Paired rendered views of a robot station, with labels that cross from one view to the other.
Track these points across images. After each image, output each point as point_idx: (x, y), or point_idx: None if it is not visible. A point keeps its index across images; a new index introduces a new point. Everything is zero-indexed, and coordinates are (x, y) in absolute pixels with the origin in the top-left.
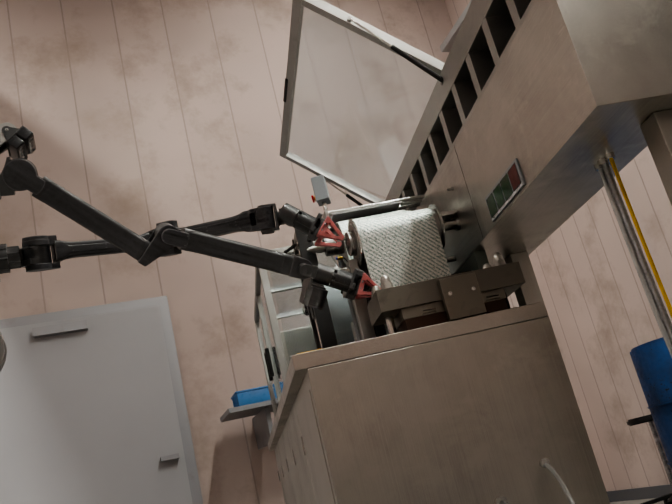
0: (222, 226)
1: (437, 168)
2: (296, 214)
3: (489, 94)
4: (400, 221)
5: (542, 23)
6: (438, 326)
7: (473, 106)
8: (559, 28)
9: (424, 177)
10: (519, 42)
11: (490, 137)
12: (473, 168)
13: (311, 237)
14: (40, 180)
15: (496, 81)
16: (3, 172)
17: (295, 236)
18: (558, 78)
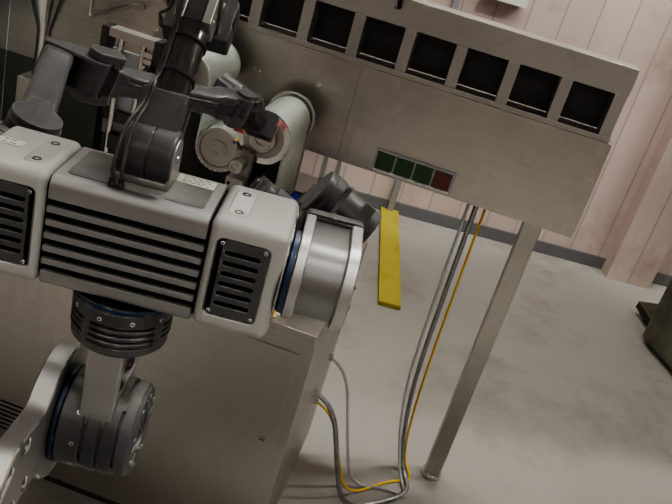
0: (197, 104)
1: (298, 36)
2: (264, 113)
3: (467, 107)
4: (300, 125)
5: (578, 155)
6: None
7: (431, 82)
8: (589, 176)
9: (253, 9)
10: (543, 132)
11: (434, 127)
12: (379, 112)
13: (253, 134)
14: None
15: (487, 113)
16: (368, 237)
17: (134, 41)
18: (556, 192)
